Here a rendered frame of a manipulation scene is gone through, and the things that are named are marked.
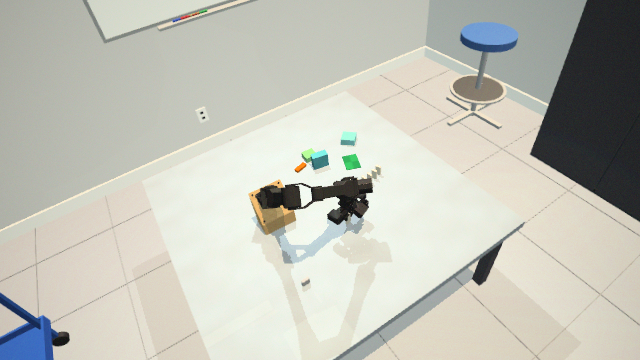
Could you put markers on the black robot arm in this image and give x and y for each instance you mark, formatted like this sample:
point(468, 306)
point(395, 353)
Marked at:
point(289, 196)

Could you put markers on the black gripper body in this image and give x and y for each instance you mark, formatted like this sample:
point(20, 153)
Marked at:
point(337, 217)

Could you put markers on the orange flat bar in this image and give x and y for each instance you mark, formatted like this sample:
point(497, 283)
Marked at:
point(300, 167)

